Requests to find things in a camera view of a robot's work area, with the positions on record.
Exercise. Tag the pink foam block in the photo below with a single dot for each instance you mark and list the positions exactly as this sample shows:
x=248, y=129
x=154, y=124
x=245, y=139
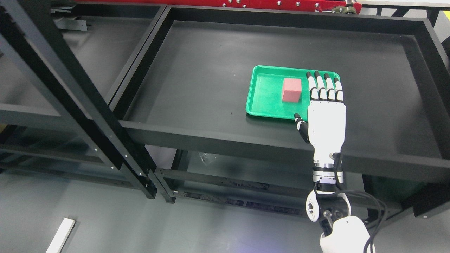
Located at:
x=291, y=90

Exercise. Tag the black metal shelf left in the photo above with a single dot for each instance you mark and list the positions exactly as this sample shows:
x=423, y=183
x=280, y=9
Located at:
x=32, y=41

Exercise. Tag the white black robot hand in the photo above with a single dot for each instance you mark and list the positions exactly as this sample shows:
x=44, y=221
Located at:
x=325, y=126

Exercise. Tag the green plastic tray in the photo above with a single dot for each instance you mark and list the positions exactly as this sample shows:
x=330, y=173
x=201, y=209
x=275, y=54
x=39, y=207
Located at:
x=265, y=93

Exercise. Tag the black metal shelf right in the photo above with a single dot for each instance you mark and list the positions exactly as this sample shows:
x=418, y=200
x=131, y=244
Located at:
x=229, y=81

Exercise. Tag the red conveyor frame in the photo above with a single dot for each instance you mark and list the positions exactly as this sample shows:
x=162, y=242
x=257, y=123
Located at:
x=288, y=5

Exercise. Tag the white table with tray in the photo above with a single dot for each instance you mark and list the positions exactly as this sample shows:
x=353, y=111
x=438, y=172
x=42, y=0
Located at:
x=57, y=243

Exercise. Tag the black metal shelf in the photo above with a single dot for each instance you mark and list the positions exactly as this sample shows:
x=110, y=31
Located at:
x=32, y=41
x=229, y=81

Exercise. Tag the clear plastic bag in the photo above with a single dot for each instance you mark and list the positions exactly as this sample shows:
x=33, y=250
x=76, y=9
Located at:
x=207, y=158

